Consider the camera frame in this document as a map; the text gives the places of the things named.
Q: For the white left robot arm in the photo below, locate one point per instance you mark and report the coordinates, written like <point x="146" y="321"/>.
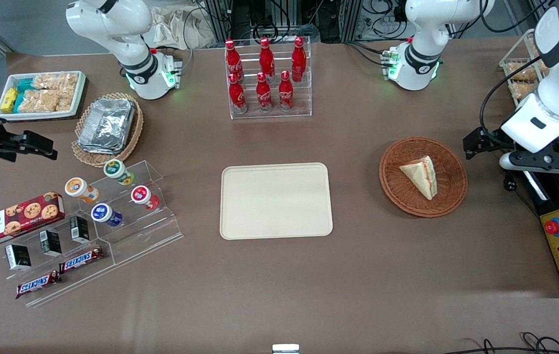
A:
<point x="424" y="29"/>

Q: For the red cola bottle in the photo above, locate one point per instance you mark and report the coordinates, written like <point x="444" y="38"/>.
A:
<point x="298" y="59"/>
<point x="263" y="94"/>
<point x="232" y="59"/>
<point x="237" y="96"/>
<point x="266" y="58"/>
<point x="285" y="92"/>

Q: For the teal snack packet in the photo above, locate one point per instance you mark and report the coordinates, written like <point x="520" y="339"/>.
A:
<point x="19" y="102"/>
<point x="26" y="84"/>

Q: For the stacked foil containers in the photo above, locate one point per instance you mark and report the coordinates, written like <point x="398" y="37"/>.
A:
<point x="106" y="125"/>

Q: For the red emergency stop button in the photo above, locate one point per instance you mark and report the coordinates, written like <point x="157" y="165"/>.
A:
<point x="552" y="227"/>

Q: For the red lid yoghurt cup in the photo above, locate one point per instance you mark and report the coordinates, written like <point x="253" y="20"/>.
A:
<point x="139" y="194"/>

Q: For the black power plug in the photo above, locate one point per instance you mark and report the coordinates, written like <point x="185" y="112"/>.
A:
<point x="510" y="184"/>

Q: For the clear acrylic bottle rack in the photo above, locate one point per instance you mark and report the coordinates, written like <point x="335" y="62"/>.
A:
<point x="269" y="114"/>

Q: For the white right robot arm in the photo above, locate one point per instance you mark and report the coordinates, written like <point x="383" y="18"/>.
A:
<point x="112" y="22"/>

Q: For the clear acrylic stepped display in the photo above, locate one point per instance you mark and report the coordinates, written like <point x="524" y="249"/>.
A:
<point x="146" y="231"/>

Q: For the triangular sandwich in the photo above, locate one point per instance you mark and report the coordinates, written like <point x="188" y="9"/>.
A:
<point x="423" y="177"/>

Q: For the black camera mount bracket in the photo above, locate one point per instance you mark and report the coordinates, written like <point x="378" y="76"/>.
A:
<point x="555" y="158"/>

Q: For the light oval wicker basket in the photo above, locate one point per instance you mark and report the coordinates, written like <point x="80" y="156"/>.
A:
<point x="134" y="132"/>

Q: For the red Walkers cookie box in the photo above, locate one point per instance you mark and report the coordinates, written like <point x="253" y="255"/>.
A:
<point x="16" y="221"/>

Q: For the small black white carton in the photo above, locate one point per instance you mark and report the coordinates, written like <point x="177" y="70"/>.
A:
<point x="80" y="229"/>
<point x="50" y="243"/>
<point x="17" y="257"/>

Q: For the white rectangular snack tray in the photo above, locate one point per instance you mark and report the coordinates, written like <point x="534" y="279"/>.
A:
<point x="81" y="88"/>

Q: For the orange lid yoghurt cup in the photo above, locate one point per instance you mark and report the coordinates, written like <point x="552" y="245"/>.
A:
<point x="77" y="188"/>

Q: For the brown round wicker basket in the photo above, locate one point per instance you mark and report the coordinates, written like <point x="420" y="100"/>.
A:
<point x="407" y="196"/>

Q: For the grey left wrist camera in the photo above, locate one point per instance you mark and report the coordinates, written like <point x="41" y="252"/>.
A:
<point x="510" y="161"/>

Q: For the clear rice cracker packet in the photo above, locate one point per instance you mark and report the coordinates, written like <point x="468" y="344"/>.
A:
<point x="55" y="81"/>
<point x="43" y="101"/>

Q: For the green lid yoghurt cup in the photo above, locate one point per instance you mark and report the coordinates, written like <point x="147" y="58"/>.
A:
<point x="114" y="169"/>

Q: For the Snickers chocolate bar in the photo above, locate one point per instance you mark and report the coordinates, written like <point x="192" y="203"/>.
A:
<point x="38" y="284"/>
<point x="81" y="259"/>

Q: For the yellow snack packet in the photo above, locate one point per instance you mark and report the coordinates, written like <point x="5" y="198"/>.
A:
<point x="9" y="101"/>

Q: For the blue lid yoghurt cup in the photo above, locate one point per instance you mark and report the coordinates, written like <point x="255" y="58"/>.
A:
<point x="102" y="213"/>

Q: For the cream plastic tray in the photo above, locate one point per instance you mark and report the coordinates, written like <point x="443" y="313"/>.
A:
<point x="276" y="201"/>

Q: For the crumpled brown paper bag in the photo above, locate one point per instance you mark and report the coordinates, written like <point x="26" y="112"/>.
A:
<point x="176" y="27"/>

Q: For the black countertop appliance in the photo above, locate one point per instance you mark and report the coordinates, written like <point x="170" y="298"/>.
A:
<point x="535" y="196"/>

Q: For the aluminium frame with wiring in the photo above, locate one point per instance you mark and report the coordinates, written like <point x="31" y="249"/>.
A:
<point x="284" y="17"/>

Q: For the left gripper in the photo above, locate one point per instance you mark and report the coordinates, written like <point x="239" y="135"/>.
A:
<point x="490" y="137"/>

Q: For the bagged snack in rack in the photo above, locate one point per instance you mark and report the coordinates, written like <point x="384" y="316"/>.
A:
<point x="523" y="71"/>
<point x="523" y="91"/>

